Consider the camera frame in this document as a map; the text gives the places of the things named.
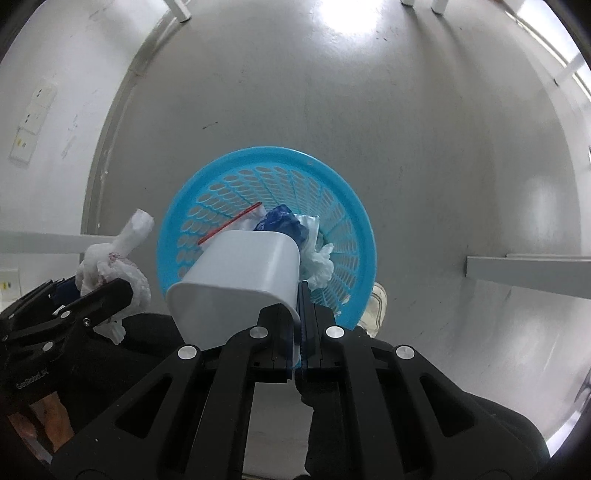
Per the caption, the blue plastic waste basket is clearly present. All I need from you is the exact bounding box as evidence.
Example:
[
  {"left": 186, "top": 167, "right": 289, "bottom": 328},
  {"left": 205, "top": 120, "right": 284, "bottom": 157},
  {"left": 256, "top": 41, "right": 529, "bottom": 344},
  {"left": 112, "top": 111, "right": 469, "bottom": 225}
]
[{"left": 156, "top": 146, "right": 377, "bottom": 329}]

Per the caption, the white plastic cup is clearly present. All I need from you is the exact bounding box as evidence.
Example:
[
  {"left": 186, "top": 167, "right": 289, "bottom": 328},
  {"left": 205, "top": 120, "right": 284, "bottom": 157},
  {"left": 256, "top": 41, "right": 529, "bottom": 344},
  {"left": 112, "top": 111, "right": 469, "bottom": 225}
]
[{"left": 166, "top": 230, "right": 300, "bottom": 350}]

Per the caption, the person's left hand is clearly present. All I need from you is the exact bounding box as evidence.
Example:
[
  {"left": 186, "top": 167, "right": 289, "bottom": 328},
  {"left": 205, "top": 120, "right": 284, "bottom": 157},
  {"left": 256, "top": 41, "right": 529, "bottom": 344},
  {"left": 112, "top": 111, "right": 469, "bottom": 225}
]
[{"left": 8, "top": 392, "right": 74, "bottom": 464}]

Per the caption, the white red-edged zip bag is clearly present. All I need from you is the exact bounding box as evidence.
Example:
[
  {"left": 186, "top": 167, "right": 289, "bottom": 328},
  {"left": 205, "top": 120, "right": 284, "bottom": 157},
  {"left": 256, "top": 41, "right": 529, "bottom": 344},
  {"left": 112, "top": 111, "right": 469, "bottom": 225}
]
[{"left": 197, "top": 202, "right": 266, "bottom": 249}]

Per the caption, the dark blue bag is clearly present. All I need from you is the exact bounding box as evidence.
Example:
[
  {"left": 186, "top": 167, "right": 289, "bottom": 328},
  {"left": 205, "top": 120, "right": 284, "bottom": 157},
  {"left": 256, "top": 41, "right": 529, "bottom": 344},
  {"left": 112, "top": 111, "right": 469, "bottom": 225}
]
[{"left": 254, "top": 204, "right": 310, "bottom": 248}]

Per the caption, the white tissue paper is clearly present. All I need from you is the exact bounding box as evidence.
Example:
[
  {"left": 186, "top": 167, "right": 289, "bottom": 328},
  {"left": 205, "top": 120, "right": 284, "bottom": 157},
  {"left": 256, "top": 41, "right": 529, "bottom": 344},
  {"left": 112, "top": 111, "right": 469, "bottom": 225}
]
[{"left": 295, "top": 215, "right": 335, "bottom": 291}]

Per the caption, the white wall socket panel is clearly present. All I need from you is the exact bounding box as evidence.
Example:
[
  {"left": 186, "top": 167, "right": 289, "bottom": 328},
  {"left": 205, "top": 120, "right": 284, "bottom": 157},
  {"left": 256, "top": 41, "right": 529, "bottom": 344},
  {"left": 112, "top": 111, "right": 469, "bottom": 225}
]
[{"left": 9, "top": 78, "right": 57, "bottom": 164}]

